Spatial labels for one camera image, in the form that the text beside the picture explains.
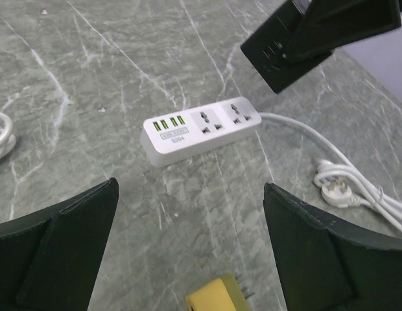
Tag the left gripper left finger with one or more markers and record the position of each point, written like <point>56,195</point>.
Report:
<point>49,259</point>

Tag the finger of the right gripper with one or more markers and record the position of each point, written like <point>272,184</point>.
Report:
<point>327,25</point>

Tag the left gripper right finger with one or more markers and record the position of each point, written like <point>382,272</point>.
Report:
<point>327,263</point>

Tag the black cube power adapter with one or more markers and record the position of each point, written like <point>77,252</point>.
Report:
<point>266,46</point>

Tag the yellow plug adapter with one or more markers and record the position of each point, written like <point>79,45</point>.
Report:
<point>222,293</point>

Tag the white power strip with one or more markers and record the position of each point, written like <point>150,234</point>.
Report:
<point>174,137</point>

